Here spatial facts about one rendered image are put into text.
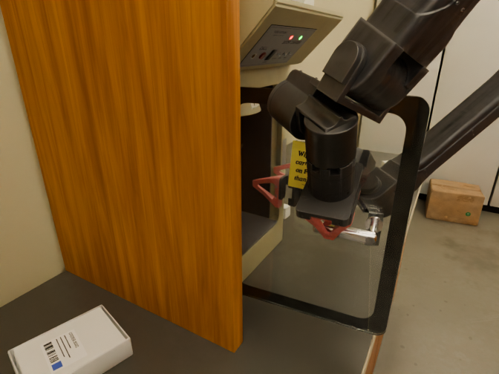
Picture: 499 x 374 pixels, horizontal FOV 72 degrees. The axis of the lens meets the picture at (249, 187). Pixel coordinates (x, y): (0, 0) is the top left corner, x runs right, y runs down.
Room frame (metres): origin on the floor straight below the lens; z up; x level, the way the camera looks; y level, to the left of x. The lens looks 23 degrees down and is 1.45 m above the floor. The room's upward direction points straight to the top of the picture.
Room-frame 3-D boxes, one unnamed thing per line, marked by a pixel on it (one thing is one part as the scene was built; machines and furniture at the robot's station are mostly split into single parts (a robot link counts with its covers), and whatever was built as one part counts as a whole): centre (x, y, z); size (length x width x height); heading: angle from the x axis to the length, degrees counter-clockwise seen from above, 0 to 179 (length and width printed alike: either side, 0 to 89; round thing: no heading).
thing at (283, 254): (0.50, -0.09, 1.19); 0.30 x 0.01 x 0.40; 66
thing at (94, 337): (0.44, 0.31, 0.96); 0.16 x 0.12 x 0.04; 135
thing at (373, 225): (0.45, -0.15, 1.20); 0.10 x 0.05 x 0.03; 66
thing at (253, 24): (0.68, -0.06, 1.46); 0.32 x 0.12 x 0.10; 150
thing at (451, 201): (2.82, -1.84, 0.14); 0.41 x 0.33 x 0.29; 66
